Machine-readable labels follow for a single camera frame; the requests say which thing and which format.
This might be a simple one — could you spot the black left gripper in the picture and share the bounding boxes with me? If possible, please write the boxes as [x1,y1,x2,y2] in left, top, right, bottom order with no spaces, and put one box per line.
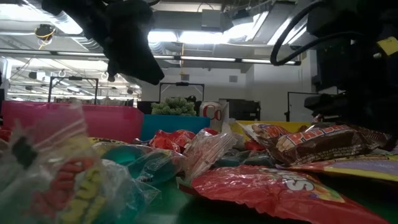
[42,0,165,86]

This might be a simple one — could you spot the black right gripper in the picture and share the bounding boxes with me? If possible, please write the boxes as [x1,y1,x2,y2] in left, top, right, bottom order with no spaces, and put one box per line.
[303,29,398,147]

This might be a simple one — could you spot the small red candy packet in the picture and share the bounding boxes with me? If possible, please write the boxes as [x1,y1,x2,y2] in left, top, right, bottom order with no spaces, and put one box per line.
[244,139,265,152]

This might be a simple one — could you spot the white red candy wrapper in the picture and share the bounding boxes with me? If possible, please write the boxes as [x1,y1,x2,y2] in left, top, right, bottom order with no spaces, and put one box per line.
[222,121,246,149]

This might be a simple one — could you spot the brown PayDay packet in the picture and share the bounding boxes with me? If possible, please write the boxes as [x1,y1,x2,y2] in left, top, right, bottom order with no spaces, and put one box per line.
[239,123,393,166]

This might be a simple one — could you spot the yellow plastic basket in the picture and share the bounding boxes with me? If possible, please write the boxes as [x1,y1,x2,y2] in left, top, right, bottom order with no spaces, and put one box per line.
[231,120,312,134]

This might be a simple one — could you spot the artificial green succulent plant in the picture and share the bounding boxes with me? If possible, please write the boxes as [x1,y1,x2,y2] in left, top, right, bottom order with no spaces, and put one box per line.
[150,96,197,117]

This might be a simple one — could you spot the pink plastic bin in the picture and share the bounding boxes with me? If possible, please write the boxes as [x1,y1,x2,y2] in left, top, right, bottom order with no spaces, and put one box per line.
[1,100,146,144]

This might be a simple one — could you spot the long LED light bar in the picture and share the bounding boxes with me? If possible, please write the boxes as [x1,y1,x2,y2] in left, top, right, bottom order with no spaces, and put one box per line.
[0,48,302,66]

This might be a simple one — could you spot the blue plastic bin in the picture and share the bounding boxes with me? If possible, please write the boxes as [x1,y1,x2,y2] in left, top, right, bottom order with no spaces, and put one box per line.
[139,114,211,142]

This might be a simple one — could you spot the black cabinet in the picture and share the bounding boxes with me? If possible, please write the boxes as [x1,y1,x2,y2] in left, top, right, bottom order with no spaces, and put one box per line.
[228,99,261,121]

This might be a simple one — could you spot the clear blue gummy bag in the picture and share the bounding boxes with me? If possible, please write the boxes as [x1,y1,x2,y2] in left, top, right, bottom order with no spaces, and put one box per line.
[93,141,186,187]

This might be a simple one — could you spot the clear orange gummy bag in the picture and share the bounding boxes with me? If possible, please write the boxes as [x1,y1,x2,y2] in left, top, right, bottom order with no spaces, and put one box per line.
[183,128,239,183]

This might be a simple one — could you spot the clear gummy rings bag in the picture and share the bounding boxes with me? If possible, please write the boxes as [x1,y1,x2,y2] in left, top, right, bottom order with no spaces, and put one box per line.
[0,102,162,224]

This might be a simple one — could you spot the white board black frame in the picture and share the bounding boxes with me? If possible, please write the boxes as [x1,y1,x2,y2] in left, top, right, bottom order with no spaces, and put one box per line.
[286,91,315,123]

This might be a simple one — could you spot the black metal rig frame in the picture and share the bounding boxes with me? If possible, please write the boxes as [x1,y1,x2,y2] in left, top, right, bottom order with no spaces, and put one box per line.
[159,82,205,103]
[48,76,100,103]

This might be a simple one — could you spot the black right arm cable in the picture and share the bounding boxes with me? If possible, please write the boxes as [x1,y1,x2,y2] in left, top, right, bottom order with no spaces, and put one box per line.
[269,0,364,67]

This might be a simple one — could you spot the black hanging camera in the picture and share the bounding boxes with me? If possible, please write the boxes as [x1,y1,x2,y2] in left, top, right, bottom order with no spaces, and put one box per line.
[34,24,57,50]

